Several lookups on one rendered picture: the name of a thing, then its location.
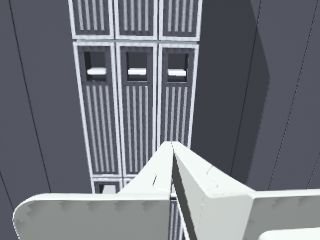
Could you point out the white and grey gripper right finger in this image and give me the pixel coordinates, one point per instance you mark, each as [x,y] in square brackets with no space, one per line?
[214,206]

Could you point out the black rack frame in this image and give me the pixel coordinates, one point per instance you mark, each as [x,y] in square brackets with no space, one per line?
[256,111]

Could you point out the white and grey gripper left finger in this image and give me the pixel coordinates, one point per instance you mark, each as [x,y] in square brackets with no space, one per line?
[140,211]

